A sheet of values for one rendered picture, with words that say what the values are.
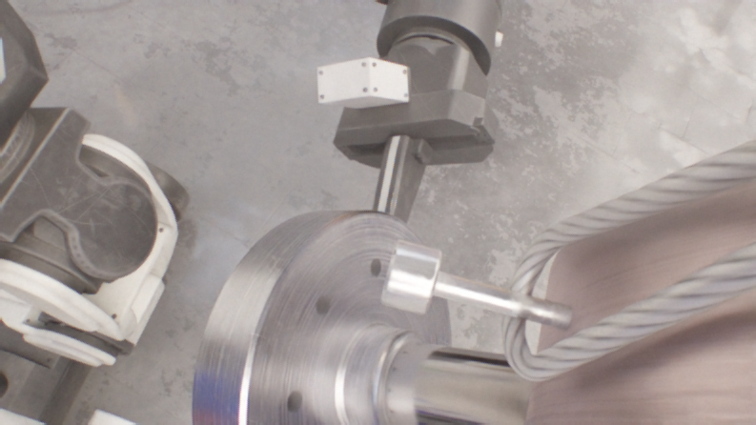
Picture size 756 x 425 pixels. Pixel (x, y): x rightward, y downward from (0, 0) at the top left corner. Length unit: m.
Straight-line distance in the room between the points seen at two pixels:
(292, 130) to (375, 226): 1.15
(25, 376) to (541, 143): 1.26
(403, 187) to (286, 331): 0.14
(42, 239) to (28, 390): 0.53
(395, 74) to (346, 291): 0.15
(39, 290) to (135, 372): 0.68
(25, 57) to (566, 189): 1.29
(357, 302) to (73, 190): 0.35
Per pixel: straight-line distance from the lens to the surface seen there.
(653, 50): 2.03
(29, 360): 1.14
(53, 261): 0.64
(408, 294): 0.18
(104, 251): 0.64
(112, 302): 0.77
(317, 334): 0.32
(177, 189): 1.25
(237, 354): 0.29
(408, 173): 0.40
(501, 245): 1.45
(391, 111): 0.41
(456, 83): 0.40
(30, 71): 0.58
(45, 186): 0.60
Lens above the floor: 1.26
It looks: 64 degrees down
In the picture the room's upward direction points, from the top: 24 degrees clockwise
